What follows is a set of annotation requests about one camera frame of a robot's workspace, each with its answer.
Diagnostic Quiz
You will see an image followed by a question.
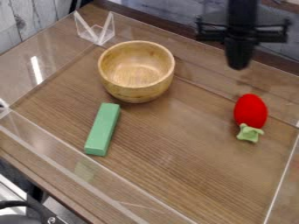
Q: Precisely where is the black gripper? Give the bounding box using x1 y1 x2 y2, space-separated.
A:
194 10 293 71

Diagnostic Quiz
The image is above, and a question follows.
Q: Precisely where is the red plush strawberry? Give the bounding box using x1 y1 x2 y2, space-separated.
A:
234 94 269 144

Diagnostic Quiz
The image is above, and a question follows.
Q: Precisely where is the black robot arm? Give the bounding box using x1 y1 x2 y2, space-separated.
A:
196 0 293 70

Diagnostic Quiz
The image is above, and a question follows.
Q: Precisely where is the wooden bowl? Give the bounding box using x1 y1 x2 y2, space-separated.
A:
98 40 176 103

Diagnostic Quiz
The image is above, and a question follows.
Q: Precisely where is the green rectangular block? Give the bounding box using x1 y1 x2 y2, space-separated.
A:
85 103 121 157

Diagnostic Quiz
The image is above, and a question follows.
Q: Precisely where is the black equipment lower left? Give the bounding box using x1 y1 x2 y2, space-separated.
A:
0 197 70 224

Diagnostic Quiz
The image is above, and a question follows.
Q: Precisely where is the clear acrylic tray wall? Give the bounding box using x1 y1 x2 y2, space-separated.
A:
0 7 299 224

